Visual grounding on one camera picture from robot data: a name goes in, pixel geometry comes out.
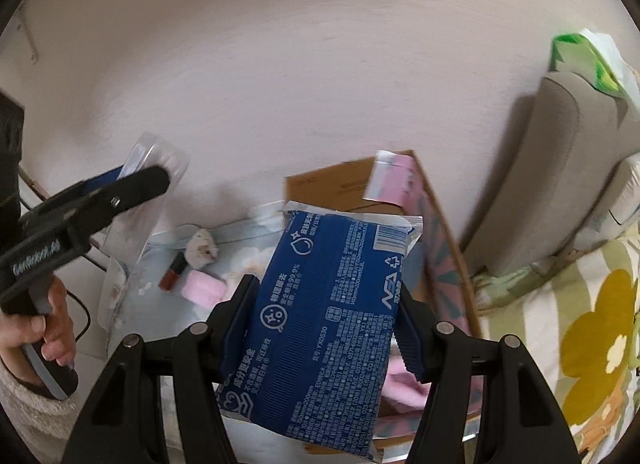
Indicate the white cat paw toy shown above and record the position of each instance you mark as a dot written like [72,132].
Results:
[201,250]

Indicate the green white tissue pack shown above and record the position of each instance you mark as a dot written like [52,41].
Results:
[595,57]

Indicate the yellow flower bedsheet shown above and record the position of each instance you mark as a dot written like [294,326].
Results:
[581,326]

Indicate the clear plastic package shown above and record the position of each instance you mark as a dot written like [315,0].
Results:
[127,236]

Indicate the person left hand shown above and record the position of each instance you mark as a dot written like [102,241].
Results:
[55,330]

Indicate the blue wet wipes pack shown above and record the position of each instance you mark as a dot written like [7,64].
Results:
[316,350]

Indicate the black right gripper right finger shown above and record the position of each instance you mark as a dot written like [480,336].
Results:
[520,420]

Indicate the pink fluffy pouch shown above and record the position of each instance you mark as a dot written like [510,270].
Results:
[402,402]

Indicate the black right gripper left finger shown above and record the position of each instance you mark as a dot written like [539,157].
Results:
[122,421]

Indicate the beige fleece sleeve forearm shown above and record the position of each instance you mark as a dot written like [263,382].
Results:
[44,424]

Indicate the pink patterned cardboard box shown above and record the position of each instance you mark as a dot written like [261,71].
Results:
[434,270]

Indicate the pink round compact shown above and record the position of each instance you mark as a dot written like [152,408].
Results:
[203,289]

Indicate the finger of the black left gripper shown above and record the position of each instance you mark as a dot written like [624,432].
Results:
[80,216]
[104,179]

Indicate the pink white sachet packet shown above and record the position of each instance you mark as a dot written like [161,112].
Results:
[392,179]

